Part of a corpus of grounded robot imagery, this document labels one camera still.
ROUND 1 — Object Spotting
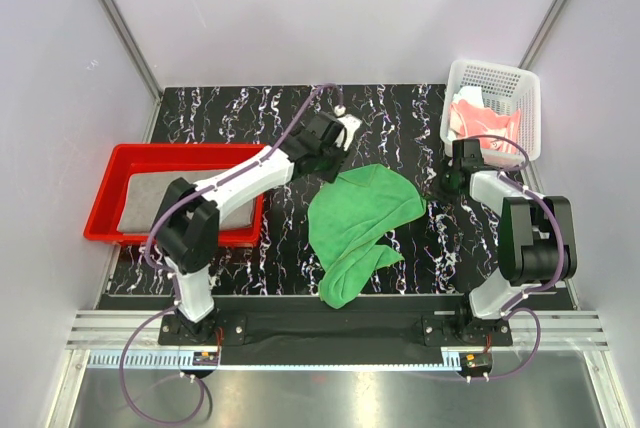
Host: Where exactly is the green towel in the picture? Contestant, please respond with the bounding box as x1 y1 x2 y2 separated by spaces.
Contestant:
308 164 426 309

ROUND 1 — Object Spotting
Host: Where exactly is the grey towel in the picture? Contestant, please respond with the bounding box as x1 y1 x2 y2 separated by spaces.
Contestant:
117 172 259 235

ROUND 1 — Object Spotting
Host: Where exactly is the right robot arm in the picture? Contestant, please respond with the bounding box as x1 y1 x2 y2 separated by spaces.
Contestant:
424 135 577 345

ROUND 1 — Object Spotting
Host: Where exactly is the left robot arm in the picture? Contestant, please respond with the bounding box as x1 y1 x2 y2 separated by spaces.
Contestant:
148 113 362 344

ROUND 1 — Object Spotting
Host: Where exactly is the pink towel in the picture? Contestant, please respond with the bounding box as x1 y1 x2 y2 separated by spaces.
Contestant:
449 100 521 154

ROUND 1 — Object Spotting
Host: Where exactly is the white plastic basket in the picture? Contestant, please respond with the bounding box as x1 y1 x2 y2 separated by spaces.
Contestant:
440 60 541 169

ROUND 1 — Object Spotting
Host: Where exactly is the white towel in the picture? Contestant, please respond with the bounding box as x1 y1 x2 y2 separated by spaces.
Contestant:
452 86 484 108

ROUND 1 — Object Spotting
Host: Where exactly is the red plastic tray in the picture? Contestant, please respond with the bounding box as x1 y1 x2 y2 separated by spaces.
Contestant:
84 143 263 246

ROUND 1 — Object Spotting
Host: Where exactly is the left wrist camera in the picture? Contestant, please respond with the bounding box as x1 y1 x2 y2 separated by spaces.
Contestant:
333 105 362 151

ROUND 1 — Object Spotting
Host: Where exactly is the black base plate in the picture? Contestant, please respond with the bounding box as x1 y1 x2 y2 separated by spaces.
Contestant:
158 295 513 369

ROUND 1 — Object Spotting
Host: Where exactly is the right aluminium frame post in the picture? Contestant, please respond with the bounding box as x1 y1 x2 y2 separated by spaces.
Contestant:
518 0 570 71

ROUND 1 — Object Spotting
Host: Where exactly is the aluminium frame post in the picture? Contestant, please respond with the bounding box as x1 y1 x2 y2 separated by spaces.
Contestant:
69 0 164 104
518 0 570 71

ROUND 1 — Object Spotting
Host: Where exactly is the left aluminium frame post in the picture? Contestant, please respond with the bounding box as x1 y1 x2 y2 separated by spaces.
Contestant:
69 0 164 104

